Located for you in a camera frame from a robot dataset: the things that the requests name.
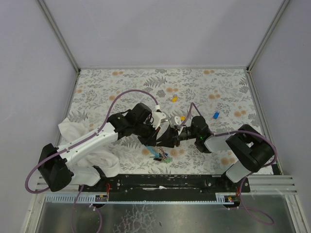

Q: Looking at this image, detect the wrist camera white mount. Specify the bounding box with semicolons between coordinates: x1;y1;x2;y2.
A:
152;104;169;129
169;116;186;128

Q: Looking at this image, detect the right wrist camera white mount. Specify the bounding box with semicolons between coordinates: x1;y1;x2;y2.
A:
169;116;186;128

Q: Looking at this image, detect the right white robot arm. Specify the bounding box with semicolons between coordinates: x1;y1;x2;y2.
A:
156;116;277;183

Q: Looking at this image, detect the floral table mat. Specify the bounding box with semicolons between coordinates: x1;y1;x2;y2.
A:
68;69;260;174

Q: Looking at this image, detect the yellow key far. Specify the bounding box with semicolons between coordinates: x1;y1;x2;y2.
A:
169;94;178;102

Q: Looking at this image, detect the metal keyring organizer with keys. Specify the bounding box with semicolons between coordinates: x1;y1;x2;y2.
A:
146;146;173;163

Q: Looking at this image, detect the blue key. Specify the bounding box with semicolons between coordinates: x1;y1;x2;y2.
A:
213;112;220;119

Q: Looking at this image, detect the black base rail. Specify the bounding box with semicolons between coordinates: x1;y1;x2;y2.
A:
82;174;250;202

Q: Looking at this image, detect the white cloth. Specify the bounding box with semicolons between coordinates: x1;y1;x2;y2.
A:
58;118;121;178

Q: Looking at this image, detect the purple cable lower left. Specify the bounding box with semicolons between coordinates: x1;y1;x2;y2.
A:
73;186;104;233

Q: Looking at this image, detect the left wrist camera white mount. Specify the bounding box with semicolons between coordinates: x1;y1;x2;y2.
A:
152;104;169;129

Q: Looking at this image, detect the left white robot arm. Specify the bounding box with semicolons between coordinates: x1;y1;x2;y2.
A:
38;103;164;192

